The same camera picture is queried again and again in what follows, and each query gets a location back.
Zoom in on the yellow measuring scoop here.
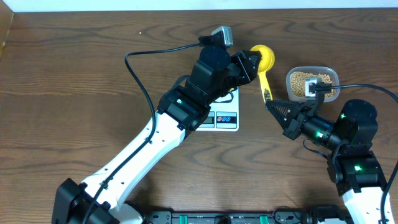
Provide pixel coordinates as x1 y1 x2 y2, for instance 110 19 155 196
251 45 275 103

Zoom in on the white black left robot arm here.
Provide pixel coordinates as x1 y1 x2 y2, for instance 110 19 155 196
51 46 262 224

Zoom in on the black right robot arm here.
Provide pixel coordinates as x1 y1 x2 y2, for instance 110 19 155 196
266 99 394 223

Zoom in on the white digital kitchen scale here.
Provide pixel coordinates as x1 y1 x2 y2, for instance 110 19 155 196
197 89 239 132

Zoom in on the clear container of soybeans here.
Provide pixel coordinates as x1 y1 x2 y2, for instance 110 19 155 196
286 66 340 101

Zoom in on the black right camera cable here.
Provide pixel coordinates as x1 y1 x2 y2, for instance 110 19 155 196
313 82 398 224

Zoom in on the black camera cable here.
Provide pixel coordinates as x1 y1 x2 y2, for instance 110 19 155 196
313 82 398 224
81 42 201 224

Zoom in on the black left camera cable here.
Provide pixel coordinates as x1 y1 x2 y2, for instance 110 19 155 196
81 42 201 224

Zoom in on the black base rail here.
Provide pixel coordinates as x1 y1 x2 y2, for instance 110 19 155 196
132 205 354 224

